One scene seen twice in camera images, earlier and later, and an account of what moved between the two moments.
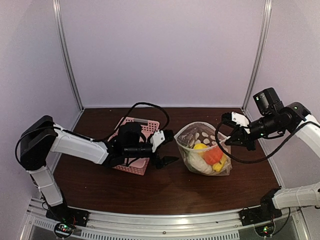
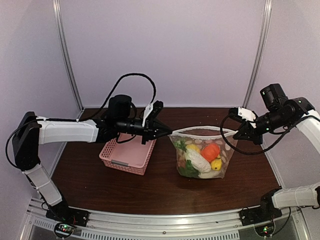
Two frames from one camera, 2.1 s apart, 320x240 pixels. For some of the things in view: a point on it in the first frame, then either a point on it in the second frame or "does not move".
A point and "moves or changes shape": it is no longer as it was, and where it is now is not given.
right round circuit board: [266, 230] does not move
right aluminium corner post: [260, 51] does not move
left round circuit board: [63, 230] does not move
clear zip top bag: [197, 144] moves or changes shape
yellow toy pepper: [200, 146] to [193, 147]
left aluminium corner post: [66, 54] does not move
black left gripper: [162, 162] to [150, 129]
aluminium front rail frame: [288, 225] does not move
